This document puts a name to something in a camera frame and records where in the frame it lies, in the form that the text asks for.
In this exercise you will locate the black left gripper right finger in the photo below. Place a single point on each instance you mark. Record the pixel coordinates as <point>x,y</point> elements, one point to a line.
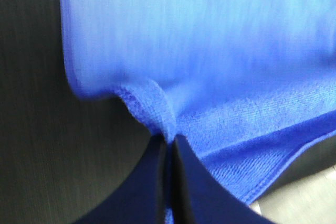
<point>198,198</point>

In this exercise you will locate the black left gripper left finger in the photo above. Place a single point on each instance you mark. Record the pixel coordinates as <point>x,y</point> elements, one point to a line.
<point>141,197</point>

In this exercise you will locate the blue microfibre towel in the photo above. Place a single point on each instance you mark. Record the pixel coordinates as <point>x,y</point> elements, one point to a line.
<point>249,83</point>

